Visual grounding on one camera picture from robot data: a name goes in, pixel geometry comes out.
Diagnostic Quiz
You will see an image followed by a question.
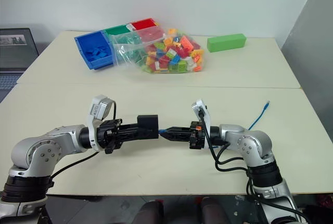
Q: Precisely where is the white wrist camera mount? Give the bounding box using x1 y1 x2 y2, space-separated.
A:
191 98 213 150
85 94 116 152

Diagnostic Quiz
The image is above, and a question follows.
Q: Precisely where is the clear bag of toy bricks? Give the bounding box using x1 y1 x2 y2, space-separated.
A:
108 25 207 75

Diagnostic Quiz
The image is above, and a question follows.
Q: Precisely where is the green rectangular block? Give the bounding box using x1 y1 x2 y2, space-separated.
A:
207 33 247 54

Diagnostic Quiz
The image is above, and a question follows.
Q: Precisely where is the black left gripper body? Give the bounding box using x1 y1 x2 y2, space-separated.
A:
96 118 124 155

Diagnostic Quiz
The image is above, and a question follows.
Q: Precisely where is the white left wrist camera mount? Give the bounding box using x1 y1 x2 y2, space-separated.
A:
85 94 116 152

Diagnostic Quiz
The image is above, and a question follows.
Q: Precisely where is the red plastic bin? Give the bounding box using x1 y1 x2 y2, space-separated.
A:
128 17 158 31

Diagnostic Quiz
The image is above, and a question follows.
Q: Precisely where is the blue plastic bin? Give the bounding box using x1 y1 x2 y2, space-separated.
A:
74 31 116 71

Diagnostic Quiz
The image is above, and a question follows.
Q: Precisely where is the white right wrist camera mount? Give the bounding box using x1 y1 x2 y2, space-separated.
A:
191 98 213 150

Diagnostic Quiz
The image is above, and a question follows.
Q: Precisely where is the blue toy bricks pile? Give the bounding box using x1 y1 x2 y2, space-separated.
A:
84 46 110 62

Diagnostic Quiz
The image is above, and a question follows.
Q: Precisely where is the dark rounded shape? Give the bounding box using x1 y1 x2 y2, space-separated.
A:
201 197 230 224
134 200 165 224

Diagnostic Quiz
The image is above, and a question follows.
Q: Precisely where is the dark grey laptop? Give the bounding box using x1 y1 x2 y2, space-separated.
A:
0 28 40 103

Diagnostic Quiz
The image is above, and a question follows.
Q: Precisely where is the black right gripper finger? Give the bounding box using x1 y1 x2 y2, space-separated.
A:
168 126 192 134
159 131 192 143

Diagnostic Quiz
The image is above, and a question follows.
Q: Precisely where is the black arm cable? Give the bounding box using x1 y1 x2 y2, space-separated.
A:
197 108 261 201
49 100 117 186

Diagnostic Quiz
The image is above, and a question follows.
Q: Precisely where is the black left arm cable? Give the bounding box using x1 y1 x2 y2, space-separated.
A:
49 100 117 186

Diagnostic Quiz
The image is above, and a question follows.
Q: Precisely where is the blue Ethernet cable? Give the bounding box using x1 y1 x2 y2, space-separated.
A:
157 100 271 135

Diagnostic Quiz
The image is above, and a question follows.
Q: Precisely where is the small black box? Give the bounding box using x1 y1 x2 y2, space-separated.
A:
136 114 160 140

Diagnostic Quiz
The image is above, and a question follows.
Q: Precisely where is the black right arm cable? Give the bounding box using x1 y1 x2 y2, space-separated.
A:
197 108 261 201

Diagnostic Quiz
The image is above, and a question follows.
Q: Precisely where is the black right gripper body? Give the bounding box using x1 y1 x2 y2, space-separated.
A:
189 121 205 150

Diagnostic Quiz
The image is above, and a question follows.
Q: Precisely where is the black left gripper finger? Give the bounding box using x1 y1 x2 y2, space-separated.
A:
120 129 160 143
119 123 139 133

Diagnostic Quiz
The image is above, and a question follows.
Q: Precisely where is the green plastic bin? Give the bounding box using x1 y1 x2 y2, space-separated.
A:
104 24 134 37

